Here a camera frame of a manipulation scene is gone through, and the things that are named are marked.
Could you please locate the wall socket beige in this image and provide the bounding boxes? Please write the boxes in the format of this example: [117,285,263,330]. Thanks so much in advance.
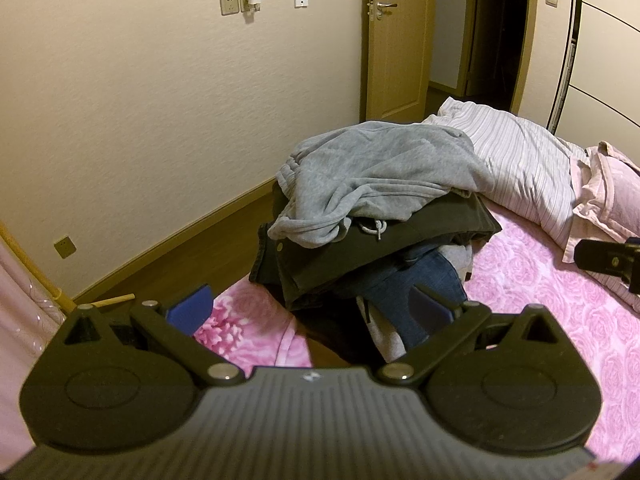
[219,0,240,16]

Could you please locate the grey sweatshirt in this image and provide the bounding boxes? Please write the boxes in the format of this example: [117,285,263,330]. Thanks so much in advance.
[268,122,496,249]

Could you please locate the pink rose blanket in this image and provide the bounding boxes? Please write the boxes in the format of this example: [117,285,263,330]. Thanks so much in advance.
[192,199,640,463]

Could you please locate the low wall socket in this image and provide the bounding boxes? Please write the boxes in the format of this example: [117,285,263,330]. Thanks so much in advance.
[53,235,77,259]

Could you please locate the door handle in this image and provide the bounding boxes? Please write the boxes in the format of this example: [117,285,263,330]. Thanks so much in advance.
[367,0,398,21]

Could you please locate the blue jeans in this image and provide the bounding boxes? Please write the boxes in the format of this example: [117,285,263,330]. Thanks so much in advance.
[355,244,473,350]

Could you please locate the wooden door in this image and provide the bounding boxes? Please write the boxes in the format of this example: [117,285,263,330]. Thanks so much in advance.
[364,0,436,122]

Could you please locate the black garment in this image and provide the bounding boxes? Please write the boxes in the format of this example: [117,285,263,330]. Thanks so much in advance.
[250,193,501,366]

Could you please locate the wardrobe sliding door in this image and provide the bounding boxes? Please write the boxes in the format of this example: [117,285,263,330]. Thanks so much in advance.
[549,0,639,162]

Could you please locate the white plug adapter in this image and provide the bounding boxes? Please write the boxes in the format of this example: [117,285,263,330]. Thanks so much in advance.
[240,0,262,23]

